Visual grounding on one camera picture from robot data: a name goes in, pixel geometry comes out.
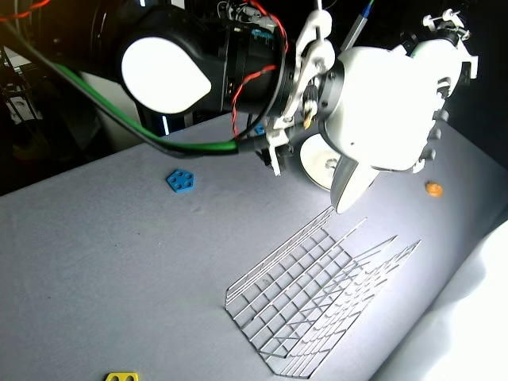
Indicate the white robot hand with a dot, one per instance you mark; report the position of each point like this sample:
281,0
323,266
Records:
444,55
377,111

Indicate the white plate dark rim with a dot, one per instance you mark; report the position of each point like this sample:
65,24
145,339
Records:
315,158

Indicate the orange toy food piece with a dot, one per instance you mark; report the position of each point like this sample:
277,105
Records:
433,189

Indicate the small blue block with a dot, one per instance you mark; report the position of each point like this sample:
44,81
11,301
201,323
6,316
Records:
260,129

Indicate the white grey device parts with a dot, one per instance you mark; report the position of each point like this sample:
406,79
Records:
238,7

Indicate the blue pentagon block with holes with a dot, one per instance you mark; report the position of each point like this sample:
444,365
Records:
180,181

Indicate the white robot body column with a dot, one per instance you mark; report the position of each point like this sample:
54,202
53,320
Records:
115,103

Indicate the yellow block with holes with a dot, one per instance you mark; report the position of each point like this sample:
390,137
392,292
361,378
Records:
122,377

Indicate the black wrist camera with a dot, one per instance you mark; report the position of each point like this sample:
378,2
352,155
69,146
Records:
469,73
278,152

